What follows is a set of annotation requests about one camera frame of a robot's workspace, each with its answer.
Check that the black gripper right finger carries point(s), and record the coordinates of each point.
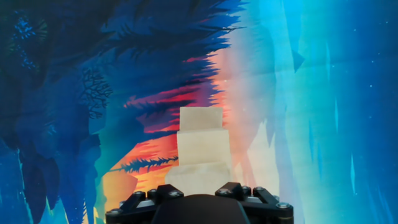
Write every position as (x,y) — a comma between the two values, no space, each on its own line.
(264,203)

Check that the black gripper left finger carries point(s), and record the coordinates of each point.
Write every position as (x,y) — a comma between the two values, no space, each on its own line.
(136,205)

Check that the light wooden cube block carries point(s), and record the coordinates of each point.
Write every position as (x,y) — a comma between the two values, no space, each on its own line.
(199,179)
(203,146)
(201,118)

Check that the forest sunset printed cloth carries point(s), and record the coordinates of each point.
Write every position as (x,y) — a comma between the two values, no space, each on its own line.
(311,109)

